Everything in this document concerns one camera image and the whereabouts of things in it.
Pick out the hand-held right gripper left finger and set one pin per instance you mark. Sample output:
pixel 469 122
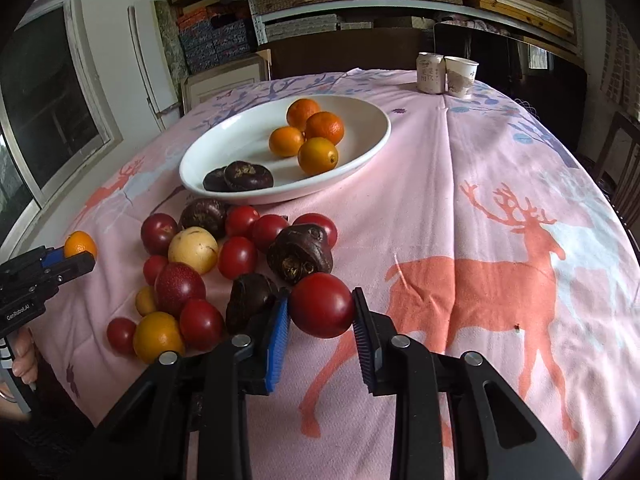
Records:
pixel 278 340

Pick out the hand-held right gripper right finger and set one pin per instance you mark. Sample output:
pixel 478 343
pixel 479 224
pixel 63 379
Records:
pixel 362 340

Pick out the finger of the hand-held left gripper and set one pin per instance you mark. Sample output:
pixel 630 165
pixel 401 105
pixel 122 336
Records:
pixel 54 256
pixel 75 266

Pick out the orange mandarin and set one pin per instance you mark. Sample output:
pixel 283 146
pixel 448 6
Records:
pixel 285 141
pixel 158 336
pixel 317 156
pixel 326 127
pixel 302 112
pixel 80 244

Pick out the dark water chestnut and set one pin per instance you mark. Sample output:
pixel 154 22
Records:
pixel 250 302
pixel 248 176
pixel 202 216
pixel 299 255
pixel 214 181

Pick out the small orange kumquat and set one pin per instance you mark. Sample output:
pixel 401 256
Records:
pixel 145 301

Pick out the red passion fruit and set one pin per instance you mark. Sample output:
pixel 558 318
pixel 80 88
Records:
pixel 179 289

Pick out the yellow passion fruit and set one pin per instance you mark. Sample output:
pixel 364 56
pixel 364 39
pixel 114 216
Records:
pixel 192 250

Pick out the white oval plate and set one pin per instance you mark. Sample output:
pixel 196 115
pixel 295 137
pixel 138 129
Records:
pixel 240 130

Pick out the person's left hand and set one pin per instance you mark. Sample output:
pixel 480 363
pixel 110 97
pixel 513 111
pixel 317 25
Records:
pixel 22 355

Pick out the white framed window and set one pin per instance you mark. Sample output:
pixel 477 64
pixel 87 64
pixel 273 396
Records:
pixel 45 100

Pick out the pink printed tablecloth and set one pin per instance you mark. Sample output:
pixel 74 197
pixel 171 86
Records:
pixel 450 185

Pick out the white leaning board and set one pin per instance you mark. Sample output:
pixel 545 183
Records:
pixel 142 60

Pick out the beige framed panel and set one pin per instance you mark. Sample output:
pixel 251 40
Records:
pixel 225 80

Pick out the grey marbled board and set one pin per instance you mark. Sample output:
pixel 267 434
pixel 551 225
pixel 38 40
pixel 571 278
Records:
pixel 167 35

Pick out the stack of blue patterned boxes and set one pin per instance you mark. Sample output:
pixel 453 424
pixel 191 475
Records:
pixel 215 40

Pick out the white drink can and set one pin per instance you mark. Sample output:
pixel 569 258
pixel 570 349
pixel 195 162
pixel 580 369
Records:
pixel 430 72

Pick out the white paper cup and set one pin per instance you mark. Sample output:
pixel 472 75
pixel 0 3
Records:
pixel 461 76

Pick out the brown wooden cabinet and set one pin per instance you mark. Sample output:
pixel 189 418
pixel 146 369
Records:
pixel 340 55

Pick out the dark wooden chair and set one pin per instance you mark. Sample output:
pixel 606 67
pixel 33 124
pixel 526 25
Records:
pixel 617 160

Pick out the white metal shelf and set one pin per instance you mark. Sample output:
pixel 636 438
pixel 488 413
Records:
pixel 350 11

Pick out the stack of flat yellow boxes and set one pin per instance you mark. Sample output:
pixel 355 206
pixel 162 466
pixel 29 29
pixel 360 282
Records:
pixel 525 5

